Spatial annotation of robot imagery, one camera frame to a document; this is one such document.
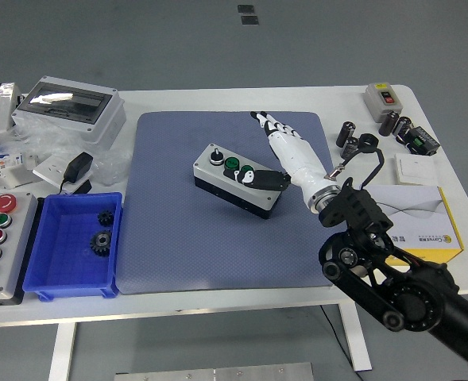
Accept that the white wall switch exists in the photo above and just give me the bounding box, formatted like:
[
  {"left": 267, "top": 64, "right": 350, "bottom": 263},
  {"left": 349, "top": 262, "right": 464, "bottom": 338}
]
[{"left": 394, "top": 152, "right": 442, "bottom": 187}]

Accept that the grey four-button control box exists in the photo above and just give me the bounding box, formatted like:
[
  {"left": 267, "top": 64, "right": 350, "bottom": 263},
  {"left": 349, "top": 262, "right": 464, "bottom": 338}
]
[{"left": 192, "top": 143, "right": 288, "bottom": 220}]

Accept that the grey five-button control box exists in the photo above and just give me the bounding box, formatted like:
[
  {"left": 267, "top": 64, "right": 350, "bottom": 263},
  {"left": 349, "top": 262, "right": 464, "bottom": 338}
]
[{"left": 0, "top": 192, "right": 40, "bottom": 306}]

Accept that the white wall socket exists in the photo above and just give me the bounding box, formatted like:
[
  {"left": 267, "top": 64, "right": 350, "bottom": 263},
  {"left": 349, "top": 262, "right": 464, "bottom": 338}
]
[{"left": 33, "top": 154, "right": 79, "bottom": 187}]

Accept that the silver metal plate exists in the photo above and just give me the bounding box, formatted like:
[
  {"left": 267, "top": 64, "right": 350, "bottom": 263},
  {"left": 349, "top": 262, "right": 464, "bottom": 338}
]
[{"left": 114, "top": 361, "right": 314, "bottom": 381}]

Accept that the black module green terminal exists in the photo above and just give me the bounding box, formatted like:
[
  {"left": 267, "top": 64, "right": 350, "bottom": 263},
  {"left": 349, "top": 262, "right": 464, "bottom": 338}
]
[{"left": 400, "top": 125, "right": 441, "bottom": 156}]

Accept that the grey distribution box clear lid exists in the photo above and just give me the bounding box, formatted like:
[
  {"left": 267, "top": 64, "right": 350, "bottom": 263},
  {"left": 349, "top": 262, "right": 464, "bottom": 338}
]
[{"left": 10, "top": 75, "right": 126, "bottom": 151}]

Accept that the black cable under table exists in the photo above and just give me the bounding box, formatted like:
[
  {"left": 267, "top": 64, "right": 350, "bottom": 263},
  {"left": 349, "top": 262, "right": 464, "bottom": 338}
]
[{"left": 319, "top": 305, "right": 364, "bottom": 381}]

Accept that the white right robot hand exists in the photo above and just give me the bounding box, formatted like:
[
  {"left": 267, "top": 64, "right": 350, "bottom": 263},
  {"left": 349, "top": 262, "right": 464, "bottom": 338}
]
[{"left": 222, "top": 110, "right": 340, "bottom": 202}]

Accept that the yellow white cardboard box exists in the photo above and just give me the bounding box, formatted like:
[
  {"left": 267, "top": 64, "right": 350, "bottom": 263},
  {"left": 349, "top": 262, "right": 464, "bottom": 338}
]
[{"left": 362, "top": 184, "right": 465, "bottom": 266}]

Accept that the black striped cylindrical capacitor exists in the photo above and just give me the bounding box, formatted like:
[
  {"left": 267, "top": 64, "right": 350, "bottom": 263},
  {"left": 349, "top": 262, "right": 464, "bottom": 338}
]
[
  {"left": 392, "top": 115, "right": 413, "bottom": 140},
  {"left": 341, "top": 137, "right": 360, "bottom": 161}
]

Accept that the white upright box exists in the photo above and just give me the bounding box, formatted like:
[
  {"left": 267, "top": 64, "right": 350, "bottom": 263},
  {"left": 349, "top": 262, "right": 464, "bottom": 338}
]
[{"left": 0, "top": 82, "right": 24, "bottom": 138}]

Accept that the blue plastic bin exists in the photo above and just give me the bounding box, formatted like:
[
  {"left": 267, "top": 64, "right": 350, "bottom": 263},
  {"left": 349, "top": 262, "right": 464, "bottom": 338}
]
[{"left": 21, "top": 192, "right": 124, "bottom": 301}]

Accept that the grey two-button switch box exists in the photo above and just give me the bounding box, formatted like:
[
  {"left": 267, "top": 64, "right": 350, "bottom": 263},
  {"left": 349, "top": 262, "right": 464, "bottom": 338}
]
[{"left": 363, "top": 82, "right": 405, "bottom": 124}]

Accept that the black power adapter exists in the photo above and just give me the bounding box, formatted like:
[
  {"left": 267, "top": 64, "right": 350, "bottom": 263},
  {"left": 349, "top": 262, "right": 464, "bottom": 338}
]
[{"left": 60, "top": 152, "right": 95, "bottom": 195}]

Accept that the white circuit breaker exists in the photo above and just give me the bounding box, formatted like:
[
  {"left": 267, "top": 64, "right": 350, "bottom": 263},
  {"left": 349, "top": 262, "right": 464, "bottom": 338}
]
[{"left": 0, "top": 152, "right": 40, "bottom": 190}]

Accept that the grey-blue table mat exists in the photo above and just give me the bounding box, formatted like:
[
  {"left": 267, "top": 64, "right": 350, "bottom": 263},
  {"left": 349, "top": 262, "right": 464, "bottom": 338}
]
[{"left": 116, "top": 110, "right": 356, "bottom": 295}]

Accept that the brown cylindrical capacitor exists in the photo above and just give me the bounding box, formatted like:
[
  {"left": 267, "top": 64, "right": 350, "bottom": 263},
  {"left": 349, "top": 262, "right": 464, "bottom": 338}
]
[
  {"left": 335, "top": 121, "right": 357, "bottom": 148},
  {"left": 378, "top": 110, "right": 400, "bottom": 138}
]

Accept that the clear plastic bag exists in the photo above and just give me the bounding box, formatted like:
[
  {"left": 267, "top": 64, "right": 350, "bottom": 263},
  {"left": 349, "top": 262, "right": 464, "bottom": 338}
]
[{"left": 0, "top": 118, "right": 131, "bottom": 187}]

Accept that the large black bevel gear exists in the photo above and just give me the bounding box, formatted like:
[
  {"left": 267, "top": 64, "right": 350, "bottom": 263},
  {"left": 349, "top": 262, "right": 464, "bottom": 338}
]
[{"left": 89, "top": 229, "right": 114, "bottom": 257}]

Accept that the white table leg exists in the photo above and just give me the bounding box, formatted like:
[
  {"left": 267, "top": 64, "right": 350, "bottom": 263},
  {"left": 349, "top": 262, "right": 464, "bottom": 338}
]
[
  {"left": 336, "top": 303, "right": 373, "bottom": 372},
  {"left": 47, "top": 323, "right": 78, "bottom": 381}
]

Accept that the black hex nut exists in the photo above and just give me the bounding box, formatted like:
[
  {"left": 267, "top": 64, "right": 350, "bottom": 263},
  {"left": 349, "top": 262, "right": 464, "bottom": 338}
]
[{"left": 358, "top": 133, "right": 380, "bottom": 154}]

